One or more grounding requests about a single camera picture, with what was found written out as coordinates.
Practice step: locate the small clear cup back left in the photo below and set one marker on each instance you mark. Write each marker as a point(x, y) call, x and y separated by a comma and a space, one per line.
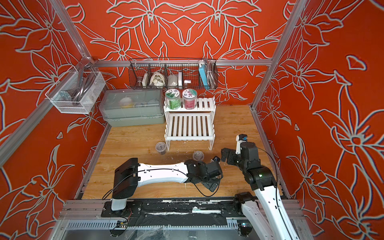
point(161, 148)

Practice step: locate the white slatted two-tier shelf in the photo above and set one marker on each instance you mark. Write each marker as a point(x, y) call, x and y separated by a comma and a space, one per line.
point(191, 125)

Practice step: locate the light blue box in basket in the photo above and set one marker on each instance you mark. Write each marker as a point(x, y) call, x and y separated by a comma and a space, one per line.
point(203, 73)

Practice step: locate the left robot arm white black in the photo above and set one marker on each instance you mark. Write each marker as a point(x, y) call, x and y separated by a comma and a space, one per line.
point(131, 175)

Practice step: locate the clear plastic wall basket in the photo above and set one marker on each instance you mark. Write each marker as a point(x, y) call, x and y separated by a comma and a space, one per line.
point(77, 91)

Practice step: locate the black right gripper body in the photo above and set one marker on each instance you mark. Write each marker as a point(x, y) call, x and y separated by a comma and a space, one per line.
point(233, 158)

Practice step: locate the black wire wall basket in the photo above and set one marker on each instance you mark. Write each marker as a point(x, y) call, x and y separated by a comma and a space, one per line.
point(179, 73)

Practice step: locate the small clear cup back right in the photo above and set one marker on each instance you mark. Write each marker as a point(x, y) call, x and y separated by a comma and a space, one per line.
point(198, 156)

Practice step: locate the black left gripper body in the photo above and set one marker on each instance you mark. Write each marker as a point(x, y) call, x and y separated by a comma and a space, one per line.
point(210, 184)

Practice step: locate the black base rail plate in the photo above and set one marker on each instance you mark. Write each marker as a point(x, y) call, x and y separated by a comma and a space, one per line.
point(223, 207)

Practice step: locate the white cloth bundle in basket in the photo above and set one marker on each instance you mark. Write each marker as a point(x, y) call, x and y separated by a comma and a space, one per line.
point(157, 80)

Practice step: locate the seed jar pink flower lid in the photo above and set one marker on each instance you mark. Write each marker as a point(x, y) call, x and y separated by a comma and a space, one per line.
point(189, 98)

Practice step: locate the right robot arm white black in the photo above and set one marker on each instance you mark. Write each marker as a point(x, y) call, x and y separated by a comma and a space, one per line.
point(273, 223)

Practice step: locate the green plastic storage box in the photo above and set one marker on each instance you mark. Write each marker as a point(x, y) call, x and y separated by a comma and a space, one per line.
point(129, 107)

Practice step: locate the seed jar green tree lid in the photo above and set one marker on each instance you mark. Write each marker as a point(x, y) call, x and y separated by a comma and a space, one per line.
point(173, 99)

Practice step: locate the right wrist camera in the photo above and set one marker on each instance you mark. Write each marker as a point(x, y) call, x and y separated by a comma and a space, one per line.
point(240, 139)

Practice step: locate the small clear cup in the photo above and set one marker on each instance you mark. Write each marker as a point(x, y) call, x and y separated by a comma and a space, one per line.
point(198, 156)
point(161, 148)

